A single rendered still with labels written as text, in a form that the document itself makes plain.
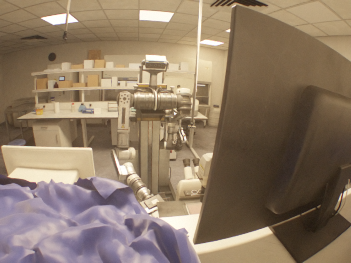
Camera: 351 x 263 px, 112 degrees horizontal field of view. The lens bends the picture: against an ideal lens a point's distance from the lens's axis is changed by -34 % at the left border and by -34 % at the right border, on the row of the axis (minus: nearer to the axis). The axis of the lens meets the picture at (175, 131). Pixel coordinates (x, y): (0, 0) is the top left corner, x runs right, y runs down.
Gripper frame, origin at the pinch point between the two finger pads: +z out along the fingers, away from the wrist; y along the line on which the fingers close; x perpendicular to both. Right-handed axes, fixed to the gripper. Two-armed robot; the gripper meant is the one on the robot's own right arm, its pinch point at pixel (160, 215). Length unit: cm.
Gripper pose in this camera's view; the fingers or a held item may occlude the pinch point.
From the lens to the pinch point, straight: 102.3
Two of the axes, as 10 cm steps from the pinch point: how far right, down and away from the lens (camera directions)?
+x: 3.0, -8.0, -5.2
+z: 6.3, 5.7, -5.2
